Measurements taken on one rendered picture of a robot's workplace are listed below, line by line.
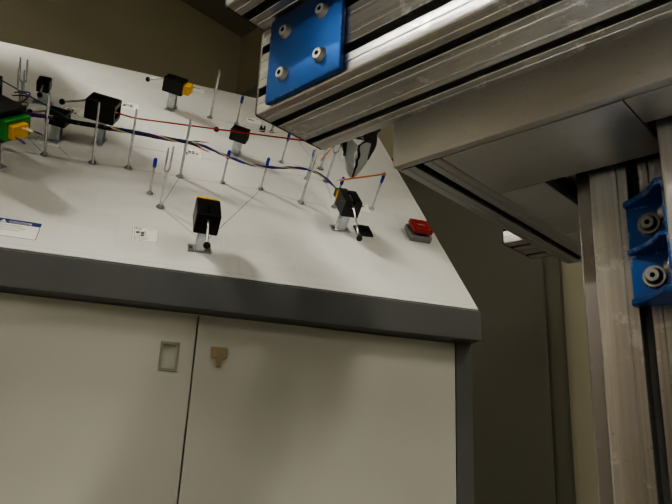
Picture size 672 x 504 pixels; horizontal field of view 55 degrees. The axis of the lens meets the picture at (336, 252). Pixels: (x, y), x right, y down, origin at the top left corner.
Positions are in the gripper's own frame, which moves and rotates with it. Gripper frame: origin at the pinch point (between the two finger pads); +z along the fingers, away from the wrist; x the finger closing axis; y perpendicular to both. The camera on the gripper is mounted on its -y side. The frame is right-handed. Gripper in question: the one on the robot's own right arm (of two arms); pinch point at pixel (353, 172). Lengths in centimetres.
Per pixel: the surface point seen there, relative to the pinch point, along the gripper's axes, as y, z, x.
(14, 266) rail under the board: -25, 25, 69
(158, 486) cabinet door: -38, 59, 42
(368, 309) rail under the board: -29.1, 26.6, 4.0
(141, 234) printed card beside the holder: -15, 18, 48
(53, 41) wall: 304, -53, 87
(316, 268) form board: -19.8, 20.8, 12.9
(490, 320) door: 98, 55, -118
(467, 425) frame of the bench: -36, 48, -20
